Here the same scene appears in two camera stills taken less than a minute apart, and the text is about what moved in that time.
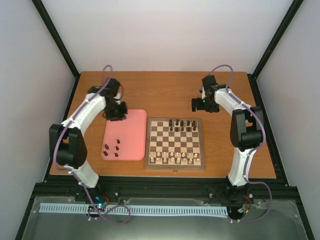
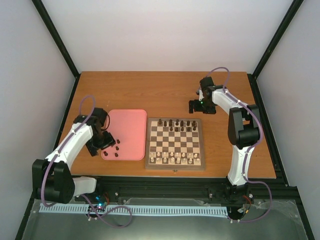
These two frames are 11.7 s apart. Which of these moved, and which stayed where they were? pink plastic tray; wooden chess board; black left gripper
Moved: black left gripper
Stayed: pink plastic tray; wooden chess board
